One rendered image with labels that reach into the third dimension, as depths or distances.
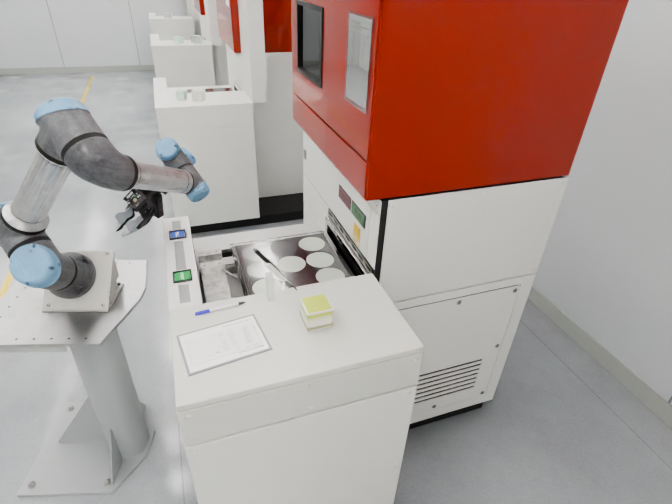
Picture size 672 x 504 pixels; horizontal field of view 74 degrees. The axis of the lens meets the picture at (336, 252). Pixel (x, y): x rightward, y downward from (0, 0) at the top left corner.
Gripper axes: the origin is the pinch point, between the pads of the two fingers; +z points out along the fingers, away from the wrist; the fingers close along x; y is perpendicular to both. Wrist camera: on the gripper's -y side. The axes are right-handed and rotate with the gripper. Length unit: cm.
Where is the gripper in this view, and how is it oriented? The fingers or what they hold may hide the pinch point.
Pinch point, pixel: (122, 231)
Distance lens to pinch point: 171.3
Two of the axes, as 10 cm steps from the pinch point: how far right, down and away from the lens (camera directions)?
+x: 8.0, 5.7, -2.0
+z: -6.0, 7.7, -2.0
